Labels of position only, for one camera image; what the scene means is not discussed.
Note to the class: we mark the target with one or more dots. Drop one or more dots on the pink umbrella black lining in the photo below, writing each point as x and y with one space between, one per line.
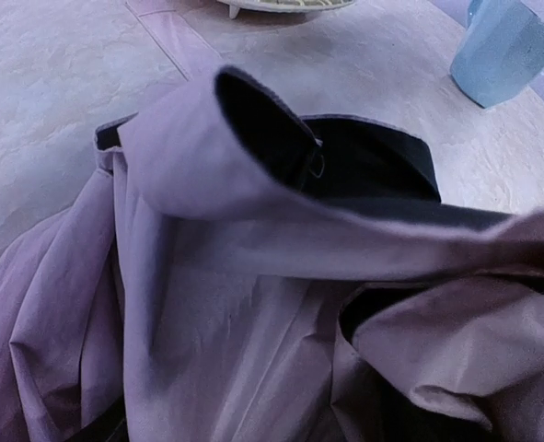
314 237

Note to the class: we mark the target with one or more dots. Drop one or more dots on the woven bamboo tray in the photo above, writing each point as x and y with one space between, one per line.
283 6

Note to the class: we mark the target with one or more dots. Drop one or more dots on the light blue mug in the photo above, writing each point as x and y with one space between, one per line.
501 52

